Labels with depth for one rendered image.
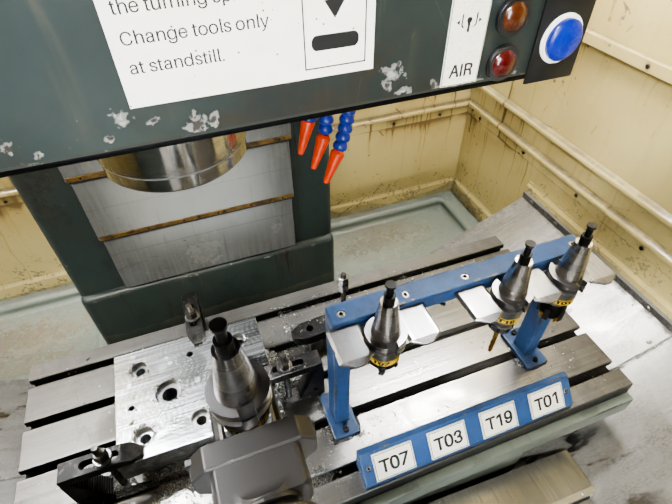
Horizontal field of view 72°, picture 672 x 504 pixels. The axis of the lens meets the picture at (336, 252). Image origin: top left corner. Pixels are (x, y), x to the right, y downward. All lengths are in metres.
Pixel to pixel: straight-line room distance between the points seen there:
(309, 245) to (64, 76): 1.09
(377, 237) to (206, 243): 0.78
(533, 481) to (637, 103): 0.88
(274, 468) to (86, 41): 0.36
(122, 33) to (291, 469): 0.36
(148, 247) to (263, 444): 0.82
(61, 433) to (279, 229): 0.65
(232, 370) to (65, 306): 1.41
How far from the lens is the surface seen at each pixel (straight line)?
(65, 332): 1.72
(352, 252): 1.72
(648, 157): 1.31
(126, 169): 0.49
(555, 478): 1.21
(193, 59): 0.30
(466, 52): 0.37
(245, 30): 0.30
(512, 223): 1.58
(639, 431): 1.30
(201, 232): 1.19
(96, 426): 1.09
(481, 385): 1.05
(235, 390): 0.45
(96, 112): 0.31
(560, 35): 0.40
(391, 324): 0.65
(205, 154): 0.48
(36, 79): 0.31
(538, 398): 1.02
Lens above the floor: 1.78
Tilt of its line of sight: 44 degrees down
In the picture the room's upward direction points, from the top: 1 degrees counter-clockwise
